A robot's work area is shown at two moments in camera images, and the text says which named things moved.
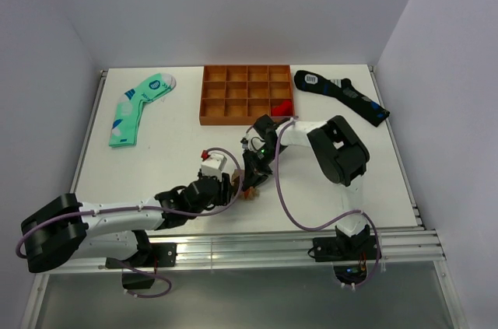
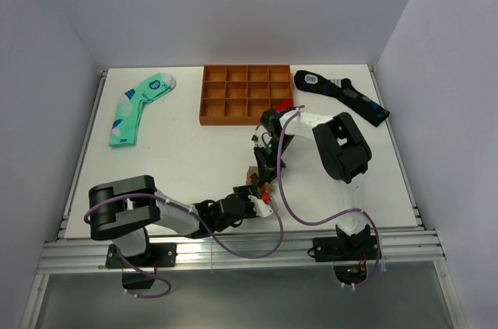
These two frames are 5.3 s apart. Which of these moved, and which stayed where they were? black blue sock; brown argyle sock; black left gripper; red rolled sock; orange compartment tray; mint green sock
Moved: brown argyle sock; black left gripper
Stayed: black blue sock; orange compartment tray; mint green sock; red rolled sock
